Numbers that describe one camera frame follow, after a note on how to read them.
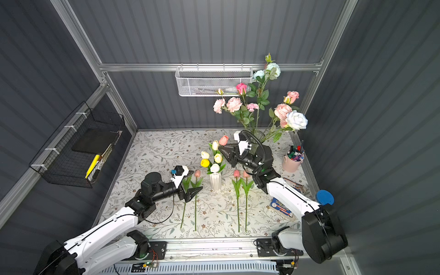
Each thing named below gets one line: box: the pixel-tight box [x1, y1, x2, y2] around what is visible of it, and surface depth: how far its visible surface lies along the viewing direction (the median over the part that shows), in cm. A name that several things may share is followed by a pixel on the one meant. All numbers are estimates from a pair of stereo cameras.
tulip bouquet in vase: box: [200, 135, 230, 175], surface depth 70 cm
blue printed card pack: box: [270, 197, 294, 218], surface depth 85 cm
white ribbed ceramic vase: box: [209, 172, 222, 192], surface depth 85 cm
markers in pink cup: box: [287, 139, 306, 162], surface depth 93 cm
